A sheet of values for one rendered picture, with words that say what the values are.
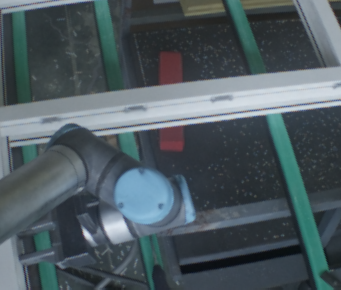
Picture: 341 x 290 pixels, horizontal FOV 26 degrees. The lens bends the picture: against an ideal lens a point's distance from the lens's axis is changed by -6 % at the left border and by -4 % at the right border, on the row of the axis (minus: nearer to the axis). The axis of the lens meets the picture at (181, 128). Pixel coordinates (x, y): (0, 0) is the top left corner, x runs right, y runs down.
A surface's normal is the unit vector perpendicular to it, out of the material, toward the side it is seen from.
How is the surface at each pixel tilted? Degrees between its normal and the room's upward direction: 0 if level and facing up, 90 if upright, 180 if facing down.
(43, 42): 0
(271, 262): 0
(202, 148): 0
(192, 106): 90
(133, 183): 28
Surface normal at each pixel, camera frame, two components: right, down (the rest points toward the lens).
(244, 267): 0.07, -0.57
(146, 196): -0.11, -0.16
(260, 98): 0.21, 0.81
